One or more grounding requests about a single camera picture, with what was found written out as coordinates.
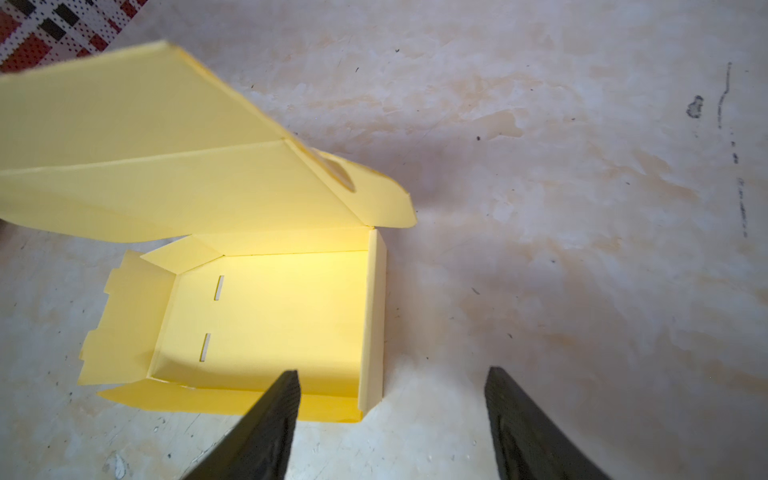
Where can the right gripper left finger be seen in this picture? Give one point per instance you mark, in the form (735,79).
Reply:
(259,445)

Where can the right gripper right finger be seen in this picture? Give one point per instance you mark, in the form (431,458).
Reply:
(527,444)

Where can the yellow paper box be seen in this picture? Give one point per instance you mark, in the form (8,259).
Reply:
(269,256)

